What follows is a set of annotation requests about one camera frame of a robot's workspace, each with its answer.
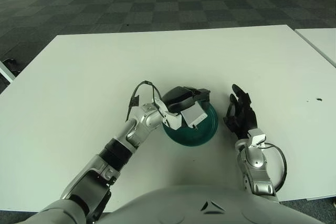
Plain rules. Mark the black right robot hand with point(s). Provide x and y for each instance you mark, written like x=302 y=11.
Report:
x=242 y=120

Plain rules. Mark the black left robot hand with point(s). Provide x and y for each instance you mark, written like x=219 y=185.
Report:
x=179 y=98

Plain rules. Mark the white charger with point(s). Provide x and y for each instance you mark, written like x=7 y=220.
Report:
x=193 y=116

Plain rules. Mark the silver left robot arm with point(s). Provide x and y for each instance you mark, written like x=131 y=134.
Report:
x=115 y=155

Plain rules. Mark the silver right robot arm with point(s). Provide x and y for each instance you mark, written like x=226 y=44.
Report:
x=256 y=163

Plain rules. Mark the green plate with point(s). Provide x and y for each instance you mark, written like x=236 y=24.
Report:
x=202 y=134

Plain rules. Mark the grey robot torso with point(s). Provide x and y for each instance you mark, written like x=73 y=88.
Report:
x=183 y=205

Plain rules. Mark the white side table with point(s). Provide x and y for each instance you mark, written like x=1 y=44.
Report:
x=320 y=40

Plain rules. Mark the black object on floor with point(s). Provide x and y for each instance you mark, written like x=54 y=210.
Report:
x=11 y=64

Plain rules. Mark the white desk edge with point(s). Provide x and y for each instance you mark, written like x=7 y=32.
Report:
x=6 y=73

